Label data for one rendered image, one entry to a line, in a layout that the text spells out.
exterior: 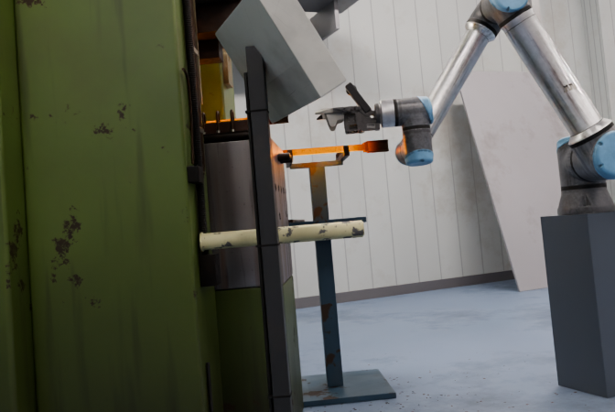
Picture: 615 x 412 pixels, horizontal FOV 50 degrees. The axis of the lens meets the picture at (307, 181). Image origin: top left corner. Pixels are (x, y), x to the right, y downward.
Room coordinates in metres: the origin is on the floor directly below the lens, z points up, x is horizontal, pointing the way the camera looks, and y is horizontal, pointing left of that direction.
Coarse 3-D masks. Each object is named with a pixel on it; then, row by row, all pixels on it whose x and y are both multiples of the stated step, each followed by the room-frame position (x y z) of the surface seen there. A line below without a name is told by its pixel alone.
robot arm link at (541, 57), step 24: (504, 0) 2.08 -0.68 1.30; (504, 24) 2.12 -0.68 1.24; (528, 24) 2.09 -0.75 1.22; (528, 48) 2.11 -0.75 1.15; (552, 48) 2.10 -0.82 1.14; (552, 72) 2.10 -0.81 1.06; (552, 96) 2.13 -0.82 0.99; (576, 96) 2.10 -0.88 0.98; (576, 120) 2.11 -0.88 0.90; (600, 120) 2.11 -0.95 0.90; (576, 144) 2.13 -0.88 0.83; (600, 144) 2.07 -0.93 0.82; (576, 168) 2.22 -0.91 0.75; (600, 168) 2.08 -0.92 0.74
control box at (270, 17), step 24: (264, 0) 1.40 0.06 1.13; (288, 0) 1.42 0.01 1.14; (240, 24) 1.55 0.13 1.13; (264, 24) 1.45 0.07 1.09; (288, 24) 1.42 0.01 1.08; (240, 48) 1.63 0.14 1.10; (264, 48) 1.52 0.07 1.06; (288, 48) 1.42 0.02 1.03; (312, 48) 1.44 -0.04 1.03; (240, 72) 1.72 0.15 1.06; (288, 72) 1.50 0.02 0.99; (312, 72) 1.44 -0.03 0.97; (336, 72) 1.46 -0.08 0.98; (288, 96) 1.57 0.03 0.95; (312, 96) 1.47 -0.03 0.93
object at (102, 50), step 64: (64, 0) 1.74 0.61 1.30; (128, 0) 1.73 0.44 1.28; (64, 64) 1.74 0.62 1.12; (128, 64) 1.73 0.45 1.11; (64, 128) 1.74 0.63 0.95; (128, 128) 1.73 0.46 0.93; (64, 192) 1.74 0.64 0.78; (128, 192) 1.73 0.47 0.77; (192, 192) 1.78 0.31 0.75; (64, 256) 1.74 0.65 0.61; (128, 256) 1.73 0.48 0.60; (192, 256) 1.73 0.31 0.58; (64, 320) 1.74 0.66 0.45; (128, 320) 1.73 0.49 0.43; (192, 320) 1.72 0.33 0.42; (64, 384) 1.74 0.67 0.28; (128, 384) 1.73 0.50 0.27; (192, 384) 1.72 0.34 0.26
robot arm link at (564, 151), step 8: (568, 136) 2.28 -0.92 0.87; (560, 144) 2.31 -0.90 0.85; (560, 152) 2.32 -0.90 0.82; (568, 152) 2.27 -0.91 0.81; (560, 160) 2.32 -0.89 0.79; (568, 160) 2.26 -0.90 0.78; (560, 168) 2.33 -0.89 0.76; (568, 168) 2.27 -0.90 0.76; (560, 176) 2.34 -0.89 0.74; (568, 176) 2.29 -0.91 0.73; (576, 176) 2.26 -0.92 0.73; (560, 184) 2.35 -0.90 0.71; (568, 184) 2.30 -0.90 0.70; (576, 184) 2.28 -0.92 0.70; (584, 184) 2.26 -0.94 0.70
